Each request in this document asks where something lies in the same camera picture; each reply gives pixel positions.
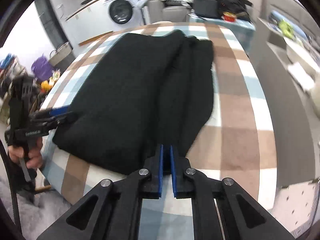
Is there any black knit garment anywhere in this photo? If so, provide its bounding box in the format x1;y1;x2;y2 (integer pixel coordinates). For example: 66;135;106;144
53;30;214;175

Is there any pile of black clothes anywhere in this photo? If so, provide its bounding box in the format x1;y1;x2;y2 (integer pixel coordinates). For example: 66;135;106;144
218;0;253;22

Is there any left hand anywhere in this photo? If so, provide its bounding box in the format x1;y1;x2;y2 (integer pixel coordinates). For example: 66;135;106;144
7;137;45;170

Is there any purple bag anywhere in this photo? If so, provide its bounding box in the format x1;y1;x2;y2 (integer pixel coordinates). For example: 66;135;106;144
31;55;53;82

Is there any woven laundry basket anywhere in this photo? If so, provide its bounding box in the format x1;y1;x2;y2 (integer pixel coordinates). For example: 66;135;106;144
49;42;75;73

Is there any checkered bed cover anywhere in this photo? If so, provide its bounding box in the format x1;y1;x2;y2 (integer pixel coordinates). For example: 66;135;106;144
41;22;277;239

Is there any white cabinet counter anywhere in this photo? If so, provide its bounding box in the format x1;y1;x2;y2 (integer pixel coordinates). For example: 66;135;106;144
66;0;123;44

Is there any white washing machine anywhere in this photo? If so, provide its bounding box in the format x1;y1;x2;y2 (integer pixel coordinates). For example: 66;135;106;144
101;0;144;31

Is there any grey sofa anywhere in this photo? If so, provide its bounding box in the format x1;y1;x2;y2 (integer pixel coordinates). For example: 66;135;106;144
139;0;193;23

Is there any teal checkered side table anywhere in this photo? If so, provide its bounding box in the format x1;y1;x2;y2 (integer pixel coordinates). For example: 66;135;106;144
189;13;255;54

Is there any green plush toy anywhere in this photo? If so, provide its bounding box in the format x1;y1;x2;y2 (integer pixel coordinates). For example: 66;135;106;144
278;20;295;40

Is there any black monitor box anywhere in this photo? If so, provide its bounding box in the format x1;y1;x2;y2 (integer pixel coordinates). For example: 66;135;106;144
193;0;223;18

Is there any red snack cup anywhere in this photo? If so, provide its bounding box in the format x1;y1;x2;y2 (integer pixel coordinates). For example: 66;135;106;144
222;12;237;22

